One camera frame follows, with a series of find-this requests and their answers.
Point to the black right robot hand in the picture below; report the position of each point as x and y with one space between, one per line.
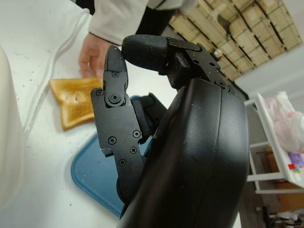
190 154

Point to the person's bare hand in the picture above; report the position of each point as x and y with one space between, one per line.
91 54

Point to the golden toast slice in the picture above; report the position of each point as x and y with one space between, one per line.
76 99

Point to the person in dark clothes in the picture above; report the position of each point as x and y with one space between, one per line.
118 19

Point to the cream two-slot toaster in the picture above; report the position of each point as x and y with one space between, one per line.
9 130

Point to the white metal shelf rack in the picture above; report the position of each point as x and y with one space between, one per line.
266 142

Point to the blue plastic tray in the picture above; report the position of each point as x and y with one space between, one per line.
95 175

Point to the white plastic bag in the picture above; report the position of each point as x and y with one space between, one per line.
287 123

